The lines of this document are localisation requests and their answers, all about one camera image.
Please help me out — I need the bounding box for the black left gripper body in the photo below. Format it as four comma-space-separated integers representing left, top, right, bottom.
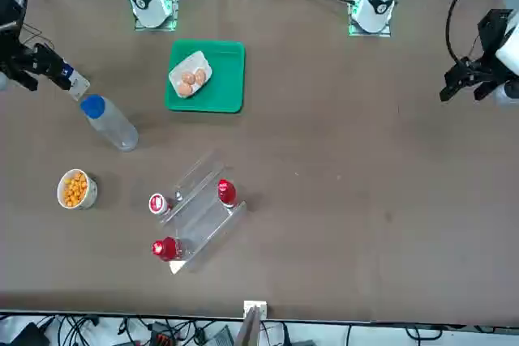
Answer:
477, 8, 517, 62

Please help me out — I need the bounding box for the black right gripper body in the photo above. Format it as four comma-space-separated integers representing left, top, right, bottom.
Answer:
0, 0, 40, 75

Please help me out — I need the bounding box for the clear acrylic display stand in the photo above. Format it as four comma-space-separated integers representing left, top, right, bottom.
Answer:
156, 150, 248, 275

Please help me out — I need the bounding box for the clear bottle with blue cap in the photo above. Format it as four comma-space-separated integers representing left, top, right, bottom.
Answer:
79, 94, 139, 153

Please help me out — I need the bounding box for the paper bowl of orange snacks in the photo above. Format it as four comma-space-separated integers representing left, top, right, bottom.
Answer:
56, 168, 100, 211

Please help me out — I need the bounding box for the small red jar white lid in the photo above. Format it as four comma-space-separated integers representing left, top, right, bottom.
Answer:
148, 193, 172, 216

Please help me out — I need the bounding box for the green plastic tray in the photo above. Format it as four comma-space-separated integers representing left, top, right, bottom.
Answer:
164, 39, 247, 114

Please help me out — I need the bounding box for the red cola bottle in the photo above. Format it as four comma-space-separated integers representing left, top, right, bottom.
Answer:
217, 177, 238, 207
151, 236, 188, 263

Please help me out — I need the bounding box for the orange black electronic device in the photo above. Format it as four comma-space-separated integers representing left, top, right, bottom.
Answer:
148, 321, 178, 346

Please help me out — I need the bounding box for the grey metal bar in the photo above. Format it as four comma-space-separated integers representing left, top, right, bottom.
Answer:
234, 305, 261, 346

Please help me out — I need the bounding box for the white bracket at table edge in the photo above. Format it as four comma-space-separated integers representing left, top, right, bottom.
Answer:
242, 300, 269, 319

